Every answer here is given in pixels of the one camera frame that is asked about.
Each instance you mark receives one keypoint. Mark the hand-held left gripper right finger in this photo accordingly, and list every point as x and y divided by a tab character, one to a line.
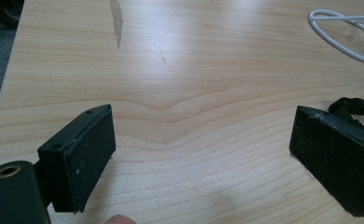
335	155

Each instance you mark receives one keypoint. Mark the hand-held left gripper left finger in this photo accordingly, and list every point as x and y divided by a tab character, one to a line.
80	155

